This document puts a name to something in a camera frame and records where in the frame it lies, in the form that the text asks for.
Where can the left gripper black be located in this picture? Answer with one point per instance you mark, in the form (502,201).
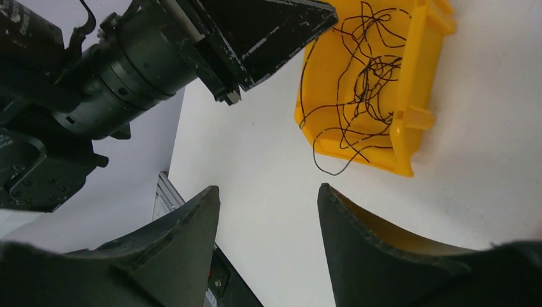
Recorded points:
(235,45)

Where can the aluminium frame rail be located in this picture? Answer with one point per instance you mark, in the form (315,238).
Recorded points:
(167,198)

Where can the yellow plastic bin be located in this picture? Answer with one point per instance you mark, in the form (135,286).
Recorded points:
(366,84)

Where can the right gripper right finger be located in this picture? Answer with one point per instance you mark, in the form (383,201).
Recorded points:
(373,262)

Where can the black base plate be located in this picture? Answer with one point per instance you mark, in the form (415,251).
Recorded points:
(226,287)

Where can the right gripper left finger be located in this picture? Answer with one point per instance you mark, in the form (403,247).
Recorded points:
(165,263)

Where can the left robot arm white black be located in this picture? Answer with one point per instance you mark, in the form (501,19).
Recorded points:
(57,97)

